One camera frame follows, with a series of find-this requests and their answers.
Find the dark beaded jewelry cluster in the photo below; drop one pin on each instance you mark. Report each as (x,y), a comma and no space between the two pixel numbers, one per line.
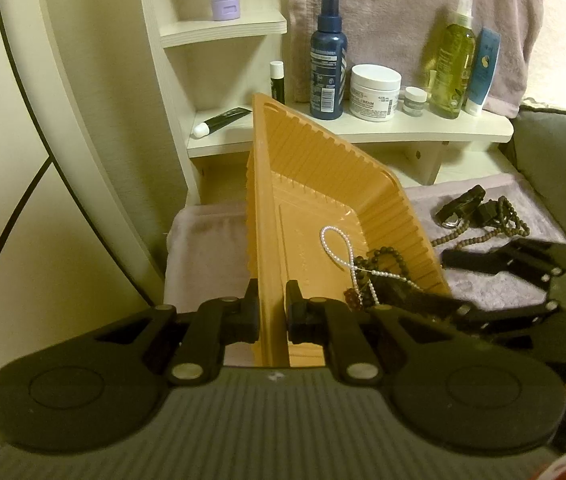
(499,217)

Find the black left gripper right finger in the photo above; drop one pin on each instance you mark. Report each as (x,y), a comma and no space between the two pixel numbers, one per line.
(305,317)

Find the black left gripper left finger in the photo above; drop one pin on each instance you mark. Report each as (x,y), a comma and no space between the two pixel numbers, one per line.
(241,316)

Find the white wooden shelf unit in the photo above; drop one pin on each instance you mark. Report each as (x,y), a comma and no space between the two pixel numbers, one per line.
(204,67)

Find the green oil spray bottle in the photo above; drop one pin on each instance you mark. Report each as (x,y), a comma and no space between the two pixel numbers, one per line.
(454,63)

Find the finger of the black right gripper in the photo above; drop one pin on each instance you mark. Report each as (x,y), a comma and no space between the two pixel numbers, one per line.
(469,318)
(537,262)

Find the blue white tube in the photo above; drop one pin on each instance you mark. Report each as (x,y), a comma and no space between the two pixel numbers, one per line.
(483,71)

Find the black white lip balm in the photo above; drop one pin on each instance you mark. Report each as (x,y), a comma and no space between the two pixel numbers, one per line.
(277,80)

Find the pink hanging towel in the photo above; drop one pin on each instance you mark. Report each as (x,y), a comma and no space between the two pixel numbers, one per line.
(405,35)

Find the small white green jar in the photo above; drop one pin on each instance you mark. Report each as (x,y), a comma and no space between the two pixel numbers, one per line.
(414,101)

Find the white cream jar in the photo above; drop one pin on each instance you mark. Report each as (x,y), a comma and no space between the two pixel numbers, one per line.
(374,92)

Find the black tube white cap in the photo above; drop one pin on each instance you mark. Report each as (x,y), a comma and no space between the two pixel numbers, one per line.
(218,122)

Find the blue spray bottle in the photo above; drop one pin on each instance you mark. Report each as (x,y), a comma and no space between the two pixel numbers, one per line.
(328,63)

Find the orange plastic tray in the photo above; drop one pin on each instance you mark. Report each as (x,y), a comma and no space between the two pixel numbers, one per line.
(294,159)

